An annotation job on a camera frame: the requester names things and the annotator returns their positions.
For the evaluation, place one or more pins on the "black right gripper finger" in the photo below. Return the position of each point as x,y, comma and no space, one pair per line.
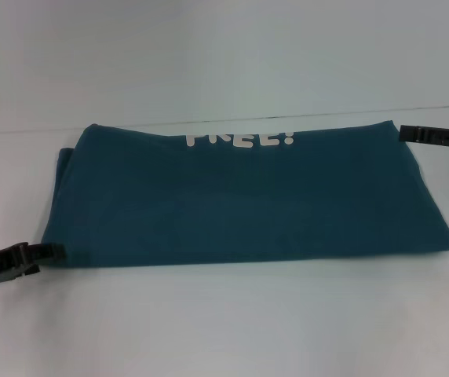
424,135

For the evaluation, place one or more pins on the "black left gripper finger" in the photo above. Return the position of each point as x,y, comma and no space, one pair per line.
46,251

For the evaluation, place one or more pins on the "blue teal shirt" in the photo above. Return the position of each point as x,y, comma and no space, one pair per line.
232,196

